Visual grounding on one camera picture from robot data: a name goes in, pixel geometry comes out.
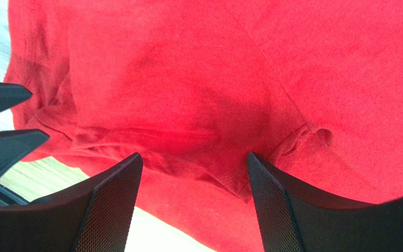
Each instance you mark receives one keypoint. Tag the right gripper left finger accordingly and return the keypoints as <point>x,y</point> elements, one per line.
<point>92,215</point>

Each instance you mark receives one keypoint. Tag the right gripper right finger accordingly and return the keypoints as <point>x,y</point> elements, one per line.
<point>296,216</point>

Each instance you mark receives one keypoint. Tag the red t-shirt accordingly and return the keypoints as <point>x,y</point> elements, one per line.
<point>314,87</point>

